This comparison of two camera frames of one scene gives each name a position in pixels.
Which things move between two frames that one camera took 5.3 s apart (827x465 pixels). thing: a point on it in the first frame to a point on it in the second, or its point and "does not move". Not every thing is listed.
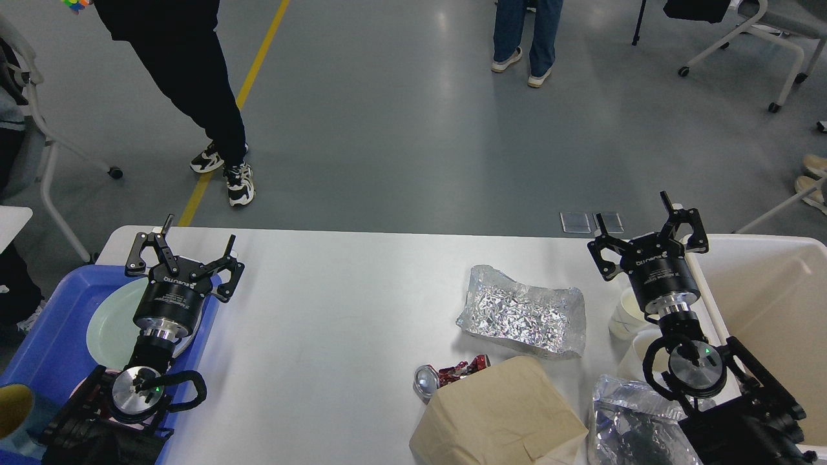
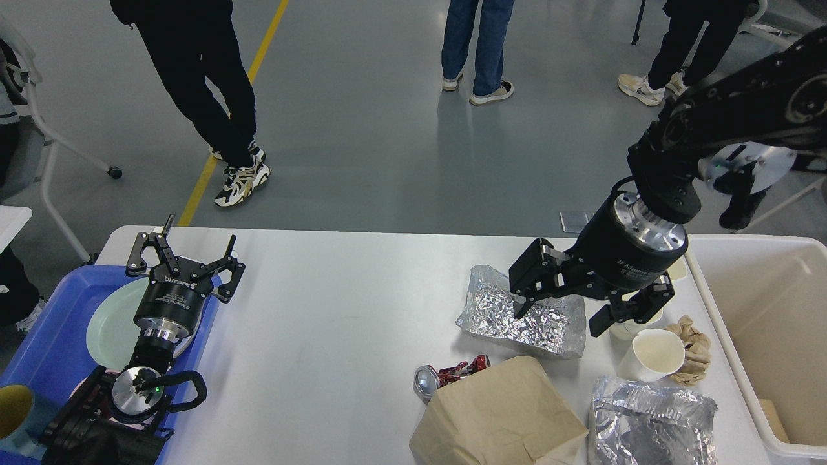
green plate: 113,331 does not move
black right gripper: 655,263 to 623,247
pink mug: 112,372 does not move
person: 508,31 to 459,38
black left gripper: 169,307 does not move
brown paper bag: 508,414 does not move
